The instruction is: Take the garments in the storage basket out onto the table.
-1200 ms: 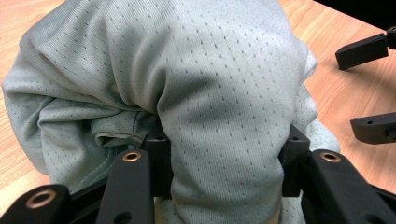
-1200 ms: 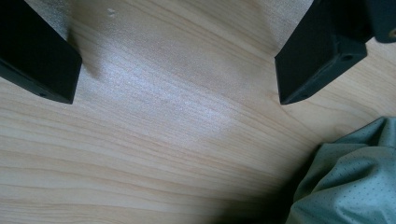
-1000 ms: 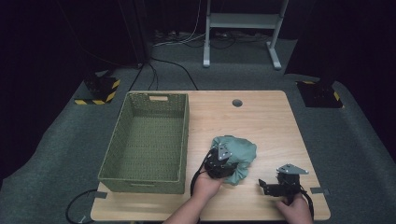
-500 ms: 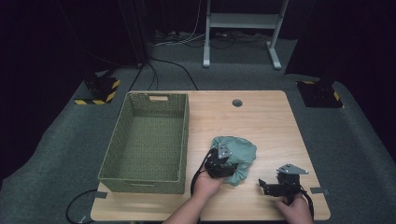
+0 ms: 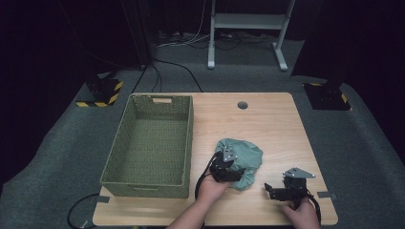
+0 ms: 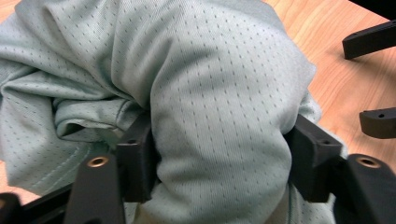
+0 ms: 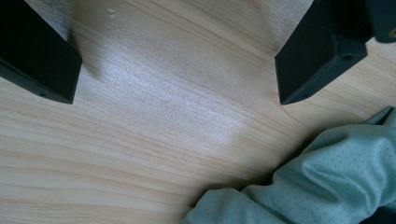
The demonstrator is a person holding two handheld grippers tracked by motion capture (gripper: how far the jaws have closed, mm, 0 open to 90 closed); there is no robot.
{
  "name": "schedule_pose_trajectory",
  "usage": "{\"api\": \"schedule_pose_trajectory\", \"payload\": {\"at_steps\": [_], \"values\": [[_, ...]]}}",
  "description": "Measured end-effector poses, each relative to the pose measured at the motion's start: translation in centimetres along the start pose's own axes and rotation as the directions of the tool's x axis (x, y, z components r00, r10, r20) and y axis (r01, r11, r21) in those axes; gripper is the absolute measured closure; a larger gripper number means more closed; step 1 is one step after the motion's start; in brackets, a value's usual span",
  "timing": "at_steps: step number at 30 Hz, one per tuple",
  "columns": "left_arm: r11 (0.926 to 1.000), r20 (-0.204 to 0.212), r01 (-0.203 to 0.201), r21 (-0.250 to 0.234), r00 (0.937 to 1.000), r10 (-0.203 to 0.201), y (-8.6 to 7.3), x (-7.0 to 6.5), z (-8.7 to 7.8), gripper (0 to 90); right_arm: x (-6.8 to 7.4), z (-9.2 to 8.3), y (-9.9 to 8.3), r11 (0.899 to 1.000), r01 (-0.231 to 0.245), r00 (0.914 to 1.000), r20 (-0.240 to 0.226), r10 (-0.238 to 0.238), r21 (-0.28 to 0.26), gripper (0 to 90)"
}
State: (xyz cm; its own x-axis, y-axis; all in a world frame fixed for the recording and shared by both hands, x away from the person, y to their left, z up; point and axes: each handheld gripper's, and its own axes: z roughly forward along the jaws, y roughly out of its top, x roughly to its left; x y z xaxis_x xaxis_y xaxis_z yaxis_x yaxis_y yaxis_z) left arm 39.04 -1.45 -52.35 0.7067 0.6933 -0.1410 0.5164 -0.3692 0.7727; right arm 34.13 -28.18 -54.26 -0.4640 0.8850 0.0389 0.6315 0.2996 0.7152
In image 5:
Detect person's left hand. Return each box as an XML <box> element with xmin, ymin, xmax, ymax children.
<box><xmin>196</xmin><ymin>173</ymin><xmax>232</xmax><ymax>208</ymax></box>

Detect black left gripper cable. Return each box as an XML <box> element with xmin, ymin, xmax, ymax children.
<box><xmin>194</xmin><ymin>151</ymin><xmax>223</xmax><ymax>200</ymax></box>

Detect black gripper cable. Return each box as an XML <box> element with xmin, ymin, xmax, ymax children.
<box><xmin>305</xmin><ymin>189</ymin><xmax>323</xmax><ymax>223</ymax></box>
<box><xmin>194</xmin><ymin>151</ymin><xmax>223</xmax><ymax>200</ymax></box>

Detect long black floor cable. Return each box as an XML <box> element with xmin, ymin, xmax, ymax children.
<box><xmin>153</xmin><ymin>58</ymin><xmax>204</xmax><ymax>94</ymax></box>

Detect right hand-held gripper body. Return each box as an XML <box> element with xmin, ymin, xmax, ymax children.
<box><xmin>281</xmin><ymin>167</ymin><xmax>317</xmax><ymax>203</ymax></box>

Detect green woven basket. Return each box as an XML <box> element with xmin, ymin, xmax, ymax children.
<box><xmin>99</xmin><ymin>94</ymin><xmax>195</xmax><ymax>199</ymax></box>

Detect black looped floor cable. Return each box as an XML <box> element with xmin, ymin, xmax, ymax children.
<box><xmin>66</xmin><ymin>192</ymin><xmax>101</xmax><ymax>229</ymax></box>

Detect thin black floor cable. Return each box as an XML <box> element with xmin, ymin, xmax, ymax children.
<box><xmin>131</xmin><ymin>63</ymin><xmax>163</xmax><ymax>94</ymax></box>

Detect white metal stand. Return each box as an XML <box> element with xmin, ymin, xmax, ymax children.
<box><xmin>207</xmin><ymin>0</ymin><xmax>296</xmax><ymax>73</ymax></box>

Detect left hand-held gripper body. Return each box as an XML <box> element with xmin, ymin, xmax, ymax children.
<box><xmin>208</xmin><ymin>146</ymin><xmax>239</xmax><ymax>183</ymax></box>

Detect white floor cables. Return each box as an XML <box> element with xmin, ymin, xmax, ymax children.
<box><xmin>156</xmin><ymin>0</ymin><xmax>212</xmax><ymax>50</ymax></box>

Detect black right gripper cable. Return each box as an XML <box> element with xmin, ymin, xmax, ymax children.
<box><xmin>305</xmin><ymin>189</ymin><xmax>323</xmax><ymax>223</ymax></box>

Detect teal cloth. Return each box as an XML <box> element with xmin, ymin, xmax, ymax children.
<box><xmin>214</xmin><ymin>137</ymin><xmax>265</xmax><ymax>192</ymax></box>

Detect dark stand column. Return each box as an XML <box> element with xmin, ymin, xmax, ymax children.
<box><xmin>119</xmin><ymin>0</ymin><xmax>158</xmax><ymax>69</ymax></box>

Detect person's right hand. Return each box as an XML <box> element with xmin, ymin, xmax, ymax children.
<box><xmin>281</xmin><ymin>196</ymin><xmax>321</xmax><ymax>229</ymax></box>

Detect black base with hazard stripes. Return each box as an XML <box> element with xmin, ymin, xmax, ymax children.
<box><xmin>75</xmin><ymin>73</ymin><xmax>124</xmax><ymax>109</ymax></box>
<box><xmin>302</xmin><ymin>81</ymin><xmax>353</xmax><ymax>112</ymax></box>

